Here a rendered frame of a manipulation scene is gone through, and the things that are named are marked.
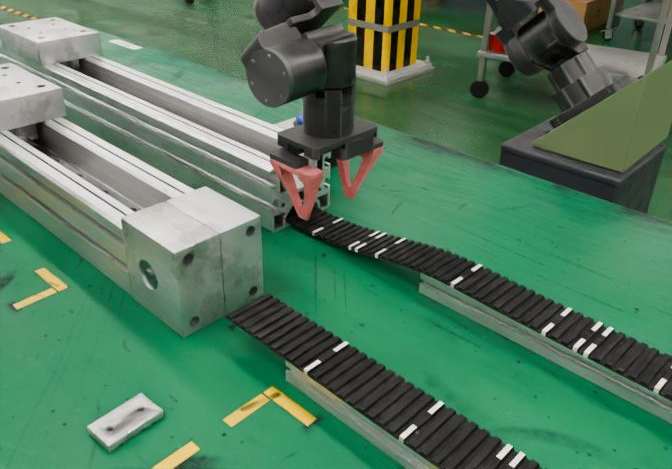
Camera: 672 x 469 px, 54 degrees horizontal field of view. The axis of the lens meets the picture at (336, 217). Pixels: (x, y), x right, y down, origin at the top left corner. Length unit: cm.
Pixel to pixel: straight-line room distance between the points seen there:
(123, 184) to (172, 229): 19
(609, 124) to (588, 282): 34
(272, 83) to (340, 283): 22
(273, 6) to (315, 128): 13
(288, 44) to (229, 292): 25
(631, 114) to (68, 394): 81
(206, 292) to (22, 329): 18
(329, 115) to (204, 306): 24
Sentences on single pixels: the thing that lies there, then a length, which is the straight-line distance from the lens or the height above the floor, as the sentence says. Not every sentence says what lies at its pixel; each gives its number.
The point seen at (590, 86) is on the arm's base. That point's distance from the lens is 110.
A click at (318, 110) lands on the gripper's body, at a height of 94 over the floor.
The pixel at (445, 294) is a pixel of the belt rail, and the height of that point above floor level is 79.
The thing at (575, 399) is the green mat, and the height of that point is 78.
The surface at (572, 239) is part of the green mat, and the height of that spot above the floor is 78.
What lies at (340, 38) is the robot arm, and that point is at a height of 102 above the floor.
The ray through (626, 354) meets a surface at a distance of 63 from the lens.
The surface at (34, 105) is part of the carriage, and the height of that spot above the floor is 89.
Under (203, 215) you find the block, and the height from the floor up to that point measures 87.
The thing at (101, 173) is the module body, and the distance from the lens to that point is 85.
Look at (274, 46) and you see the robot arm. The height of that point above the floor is 102.
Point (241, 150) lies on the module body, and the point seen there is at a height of 86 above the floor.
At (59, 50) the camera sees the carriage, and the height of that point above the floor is 89.
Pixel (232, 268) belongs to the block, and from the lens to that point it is 64.
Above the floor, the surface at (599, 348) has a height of 81.
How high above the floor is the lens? 118
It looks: 29 degrees down
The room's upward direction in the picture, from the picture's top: 2 degrees clockwise
